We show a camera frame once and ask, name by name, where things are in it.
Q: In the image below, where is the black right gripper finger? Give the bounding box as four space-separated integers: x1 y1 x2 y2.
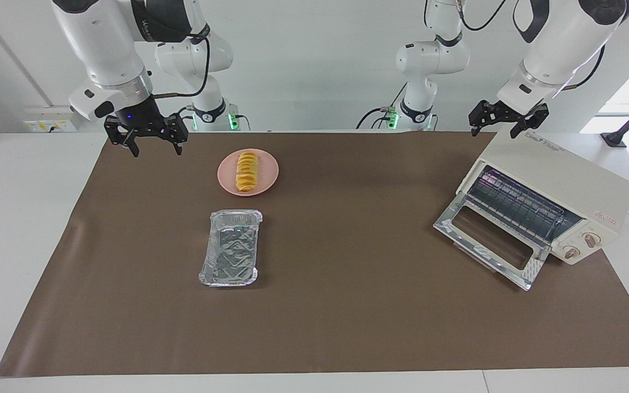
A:
104 117 139 157
162 115 189 156

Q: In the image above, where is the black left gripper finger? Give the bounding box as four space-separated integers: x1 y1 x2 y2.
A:
468 100 500 137
510 104 549 139

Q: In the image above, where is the metal oven rack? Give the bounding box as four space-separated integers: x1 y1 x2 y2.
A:
466 166 583 246

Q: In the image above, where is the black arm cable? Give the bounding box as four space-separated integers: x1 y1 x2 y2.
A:
423 0 606 99
153 34 211 99

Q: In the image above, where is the aluminium foil baking tray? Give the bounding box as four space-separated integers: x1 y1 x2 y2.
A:
199 209 264 288

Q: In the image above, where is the golden ridged bread loaf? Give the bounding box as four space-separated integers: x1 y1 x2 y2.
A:
235 152 259 193

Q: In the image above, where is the white wall outlet box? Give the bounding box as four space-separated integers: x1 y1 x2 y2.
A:
24 105 80 133

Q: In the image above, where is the glass oven door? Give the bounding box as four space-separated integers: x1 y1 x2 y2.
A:
433 192 551 291

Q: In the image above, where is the pink round plate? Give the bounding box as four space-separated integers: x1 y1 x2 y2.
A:
217 148 280 197

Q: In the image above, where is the cream toaster oven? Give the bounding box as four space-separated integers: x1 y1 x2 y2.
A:
456 128 629 266

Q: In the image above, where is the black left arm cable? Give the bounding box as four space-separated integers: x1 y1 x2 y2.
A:
423 0 606 99

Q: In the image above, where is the black left base cable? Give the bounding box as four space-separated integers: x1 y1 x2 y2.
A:
355 82 408 130

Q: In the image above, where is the brown table mat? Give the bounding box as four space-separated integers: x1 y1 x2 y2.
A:
0 131 629 377

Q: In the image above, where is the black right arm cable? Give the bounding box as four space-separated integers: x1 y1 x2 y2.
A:
153 34 211 99

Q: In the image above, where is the black right base cable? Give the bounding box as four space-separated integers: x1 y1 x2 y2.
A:
175 105 196 132

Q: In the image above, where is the black base cable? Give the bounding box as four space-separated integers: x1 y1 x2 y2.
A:
175 105 196 132
355 82 408 130

